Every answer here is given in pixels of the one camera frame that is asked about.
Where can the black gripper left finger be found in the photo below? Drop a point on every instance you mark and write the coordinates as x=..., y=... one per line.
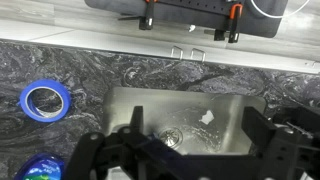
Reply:
x=138, y=118

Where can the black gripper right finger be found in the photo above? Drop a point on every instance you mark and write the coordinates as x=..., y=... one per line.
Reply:
x=258, y=126

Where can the round metal drain strainer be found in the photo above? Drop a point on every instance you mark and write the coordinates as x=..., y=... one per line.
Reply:
x=170, y=136

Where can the stainless steel sink basin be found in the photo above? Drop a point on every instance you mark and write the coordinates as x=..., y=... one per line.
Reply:
x=186, y=106

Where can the blue masking tape roll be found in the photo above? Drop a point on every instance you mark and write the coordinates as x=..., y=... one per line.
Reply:
x=65, y=96

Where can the black orange bar clamp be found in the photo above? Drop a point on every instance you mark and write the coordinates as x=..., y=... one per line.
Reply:
x=234, y=23
x=148, y=18

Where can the blue dish soap bottle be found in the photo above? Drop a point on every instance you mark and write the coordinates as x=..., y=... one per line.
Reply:
x=41, y=168

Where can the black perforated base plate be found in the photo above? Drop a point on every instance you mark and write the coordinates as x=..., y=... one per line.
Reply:
x=200, y=6

